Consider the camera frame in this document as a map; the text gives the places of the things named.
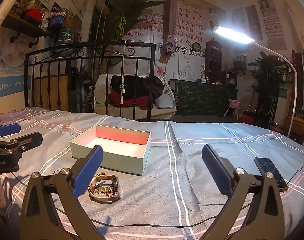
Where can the dark potted plant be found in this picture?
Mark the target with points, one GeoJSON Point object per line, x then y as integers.
{"type": "Point", "coordinates": [267, 80]}

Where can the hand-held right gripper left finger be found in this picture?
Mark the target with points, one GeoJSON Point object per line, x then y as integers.
{"type": "Point", "coordinates": [88, 172]}

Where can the tall dark wooden shelf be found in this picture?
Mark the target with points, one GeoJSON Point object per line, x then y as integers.
{"type": "Point", "coordinates": [297, 80]}

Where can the wicker swing chair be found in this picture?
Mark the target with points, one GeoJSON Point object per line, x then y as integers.
{"type": "Point", "coordinates": [167, 90]}

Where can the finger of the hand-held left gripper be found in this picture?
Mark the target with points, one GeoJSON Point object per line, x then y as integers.
{"type": "Point", "coordinates": [8, 129]}
{"type": "Point", "coordinates": [29, 140]}

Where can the face wall poster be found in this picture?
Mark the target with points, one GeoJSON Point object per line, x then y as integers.
{"type": "Point", "coordinates": [9, 60]}

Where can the grey blue pillow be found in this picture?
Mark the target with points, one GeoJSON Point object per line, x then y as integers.
{"type": "Point", "coordinates": [164, 102]}

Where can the hanging purple dried bouquet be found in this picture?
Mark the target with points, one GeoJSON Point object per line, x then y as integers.
{"type": "Point", "coordinates": [170, 17]}

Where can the pink stool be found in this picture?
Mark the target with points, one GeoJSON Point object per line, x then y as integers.
{"type": "Point", "coordinates": [234, 103]}

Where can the blue basket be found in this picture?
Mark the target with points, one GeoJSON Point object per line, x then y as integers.
{"type": "Point", "coordinates": [56, 21]}

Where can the grey plaid bed sheet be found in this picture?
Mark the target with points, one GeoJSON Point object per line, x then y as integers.
{"type": "Point", "coordinates": [147, 200]}

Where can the large leaf plant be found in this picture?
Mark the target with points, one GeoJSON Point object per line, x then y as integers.
{"type": "Point", "coordinates": [127, 2]}

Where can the wooden wall shelf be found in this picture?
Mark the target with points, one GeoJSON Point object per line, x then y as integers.
{"type": "Point", "coordinates": [21, 25]}

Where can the black smartphone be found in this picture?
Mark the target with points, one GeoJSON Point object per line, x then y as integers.
{"type": "Point", "coordinates": [264, 163]}

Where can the black iron bed frame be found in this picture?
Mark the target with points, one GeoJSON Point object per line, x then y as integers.
{"type": "Point", "coordinates": [92, 45]}

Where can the red phone booth cabinet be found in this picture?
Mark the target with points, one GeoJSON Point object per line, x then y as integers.
{"type": "Point", "coordinates": [213, 62]}

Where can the small wall organizer shelf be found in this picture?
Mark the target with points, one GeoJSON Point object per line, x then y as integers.
{"type": "Point", "coordinates": [240, 63]}

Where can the red cloth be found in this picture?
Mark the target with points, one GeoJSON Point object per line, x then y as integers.
{"type": "Point", "coordinates": [132, 103]}

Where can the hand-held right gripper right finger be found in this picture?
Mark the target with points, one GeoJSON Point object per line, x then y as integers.
{"type": "Point", "coordinates": [217, 172]}

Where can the white floor lamp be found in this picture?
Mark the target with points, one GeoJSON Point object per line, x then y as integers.
{"type": "Point", "coordinates": [232, 33]}

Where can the large printed wall banner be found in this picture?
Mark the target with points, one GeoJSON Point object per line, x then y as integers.
{"type": "Point", "coordinates": [192, 12]}

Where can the counter with green floral cloth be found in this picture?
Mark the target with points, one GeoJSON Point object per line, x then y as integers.
{"type": "Point", "coordinates": [199, 97]}

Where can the pale green box pink inside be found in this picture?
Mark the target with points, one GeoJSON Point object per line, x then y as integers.
{"type": "Point", "coordinates": [122, 160]}

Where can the low wooden cabinet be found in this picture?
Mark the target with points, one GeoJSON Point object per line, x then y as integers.
{"type": "Point", "coordinates": [298, 126]}

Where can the portrait wall poster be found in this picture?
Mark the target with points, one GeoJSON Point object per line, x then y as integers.
{"type": "Point", "coordinates": [269, 22]}

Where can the green round tin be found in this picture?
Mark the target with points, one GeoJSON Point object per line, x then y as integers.
{"type": "Point", "coordinates": [66, 36]}

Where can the black clothing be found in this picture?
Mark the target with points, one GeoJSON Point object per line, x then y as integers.
{"type": "Point", "coordinates": [127, 86]}

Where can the red box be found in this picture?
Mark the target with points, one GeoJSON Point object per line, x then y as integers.
{"type": "Point", "coordinates": [33, 13]}

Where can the red floor container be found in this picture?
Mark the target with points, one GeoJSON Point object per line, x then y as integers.
{"type": "Point", "coordinates": [249, 118]}

